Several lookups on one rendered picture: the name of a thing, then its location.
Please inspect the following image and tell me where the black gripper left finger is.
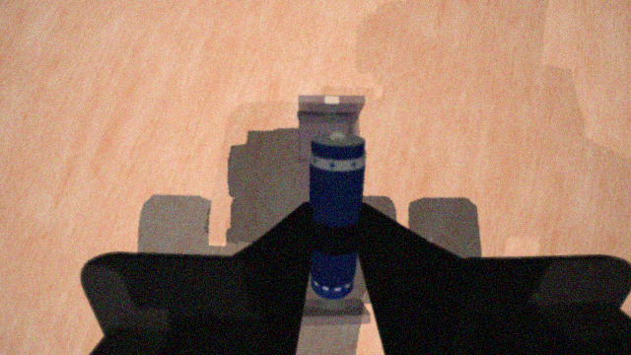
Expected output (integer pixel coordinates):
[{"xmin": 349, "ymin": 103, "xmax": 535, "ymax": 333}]
[{"xmin": 80, "ymin": 202, "xmax": 314, "ymax": 355}]

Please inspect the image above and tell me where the dark blue battery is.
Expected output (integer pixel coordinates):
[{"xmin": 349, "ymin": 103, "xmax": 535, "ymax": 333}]
[{"xmin": 310, "ymin": 129, "xmax": 366, "ymax": 300}]

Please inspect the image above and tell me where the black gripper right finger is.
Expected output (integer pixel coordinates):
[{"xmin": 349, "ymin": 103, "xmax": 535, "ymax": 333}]
[{"xmin": 357, "ymin": 202, "xmax": 631, "ymax": 355}]

